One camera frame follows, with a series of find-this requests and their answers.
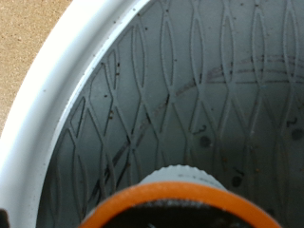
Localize black lid orange coffee pod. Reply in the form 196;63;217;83
78;164;283;228

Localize white two-tier turntable stand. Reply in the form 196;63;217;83
0;0;304;228

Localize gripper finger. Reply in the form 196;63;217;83
0;208;11;228

